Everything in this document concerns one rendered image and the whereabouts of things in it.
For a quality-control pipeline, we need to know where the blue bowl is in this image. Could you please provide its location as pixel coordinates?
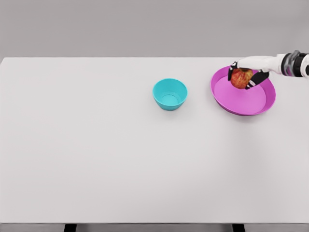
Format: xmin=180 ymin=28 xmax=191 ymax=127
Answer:
xmin=152 ymin=78 xmax=188 ymax=112

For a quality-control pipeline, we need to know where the pink plate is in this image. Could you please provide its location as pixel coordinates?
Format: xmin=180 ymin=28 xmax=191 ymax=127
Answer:
xmin=210 ymin=65 xmax=277 ymax=116

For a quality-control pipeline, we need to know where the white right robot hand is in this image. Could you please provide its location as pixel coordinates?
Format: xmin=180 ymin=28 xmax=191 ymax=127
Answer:
xmin=227 ymin=56 xmax=274 ymax=90

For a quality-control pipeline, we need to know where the red apple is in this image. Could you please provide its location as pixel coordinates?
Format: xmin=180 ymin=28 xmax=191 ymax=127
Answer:
xmin=230 ymin=68 xmax=254 ymax=89

